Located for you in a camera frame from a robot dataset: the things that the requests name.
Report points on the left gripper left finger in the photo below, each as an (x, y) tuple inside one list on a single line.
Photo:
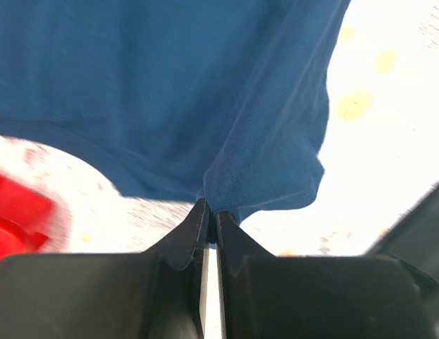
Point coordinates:
[(153, 294)]

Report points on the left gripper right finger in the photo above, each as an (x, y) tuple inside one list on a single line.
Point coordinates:
[(266, 296)]

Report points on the navy blue t shirt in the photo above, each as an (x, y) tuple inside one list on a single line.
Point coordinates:
[(176, 100)]

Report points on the red plastic tray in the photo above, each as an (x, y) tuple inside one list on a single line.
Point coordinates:
[(25, 218)]

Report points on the floral patterned table mat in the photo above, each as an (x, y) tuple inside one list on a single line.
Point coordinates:
[(379, 193)]

